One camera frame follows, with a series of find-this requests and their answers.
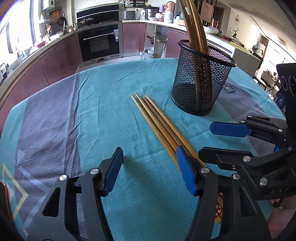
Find black wall rack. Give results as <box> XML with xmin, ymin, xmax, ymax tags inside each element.
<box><xmin>125</xmin><ymin>0</ymin><xmax>148</xmax><ymax>7</ymax></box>

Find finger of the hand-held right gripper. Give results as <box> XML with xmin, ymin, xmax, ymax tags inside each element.
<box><xmin>210</xmin><ymin>115</ymin><xmax>288</xmax><ymax>145</ymax></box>
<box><xmin>198</xmin><ymin>146</ymin><xmax>296</xmax><ymax>186</ymax></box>

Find silver rice cooker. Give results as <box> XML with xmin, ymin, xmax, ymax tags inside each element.
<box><xmin>122</xmin><ymin>9</ymin><xmax>137</xmax><ymax>21</ymax></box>

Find pink base cabinets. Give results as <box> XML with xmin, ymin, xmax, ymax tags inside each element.
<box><xmin>122</xmin><ymin>22</ymin><xmax>233</xmax><ymax>58</ymax></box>
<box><xmin>0</xmin><ymin>31</ymin><xmax>81</xmax><ymax>121</ymax></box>

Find cooking oil bottle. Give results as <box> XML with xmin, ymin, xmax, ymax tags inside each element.
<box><xmin>140</xmin><ymin>48</ymin><xmax>153</xmax><ymax>61</ymax></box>

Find white water heater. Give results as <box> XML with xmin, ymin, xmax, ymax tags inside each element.
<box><xmin>42</xmin><ymin>0</ymin><xmax>56</xmax><ymax>11</ymax></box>

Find kitchen window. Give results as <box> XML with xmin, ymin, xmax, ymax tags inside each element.
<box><xmin>0</xmin><ymin>0</ymin><xmax>41</xmax><ymax>77</ymax></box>

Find bunch of wooden chopsticks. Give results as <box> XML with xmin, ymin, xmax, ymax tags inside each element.
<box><xmin>177</xmin><ymin>0</ymin><xmax>210</xmax><ymax>55</ymax></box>

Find black mesh utensil holder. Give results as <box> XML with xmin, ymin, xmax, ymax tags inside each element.
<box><xmin>170</xmin><ymin>39</ymin><xmax>237</xmax><ymax>116</ymax></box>

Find black range hood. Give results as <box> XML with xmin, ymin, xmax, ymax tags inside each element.
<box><xmin>76</xmin><ymin>5</ymin><xmax>121</xmax><ymax>26</ymax></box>

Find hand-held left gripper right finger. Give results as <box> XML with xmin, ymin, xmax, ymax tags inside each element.
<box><xmin>175</xmin><ymin>146</ymin><xmax>272</xmax><ymax>241</ymax></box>

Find framed wall painting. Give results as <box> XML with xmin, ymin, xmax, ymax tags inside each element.
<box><xmin>200</xmin><ymin>1</ymin><xmax>213</xmax><ymax>22</ymax></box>

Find steel stock pot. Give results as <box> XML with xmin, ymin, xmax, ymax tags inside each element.
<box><xmin>144</xmin><ymin>8</ymin><xmax>158</xmax><ymax>20</ymax></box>

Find black built-in oven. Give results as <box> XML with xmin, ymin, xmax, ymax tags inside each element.
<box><xmin>77</xmin><ymin>22</ymin><xmax>124</xmax><ymax>63</ymax></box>

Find teal and grey tablecloth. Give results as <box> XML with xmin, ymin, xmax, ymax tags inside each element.
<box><xmin>0</xmin><ymin>57</ymin><xmax>287</xmax><ymax>241</ymax></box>

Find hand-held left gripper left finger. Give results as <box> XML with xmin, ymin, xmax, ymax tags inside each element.
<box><xmin>26</xmin><ymin>146</ymin><xmax>124</xmax><ymax>241</ymax></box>

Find person's right hand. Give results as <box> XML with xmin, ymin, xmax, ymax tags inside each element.
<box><xmin>267</xmin><ymin>199</ymin><xmax>296</xmax><ymax>239</ymax></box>

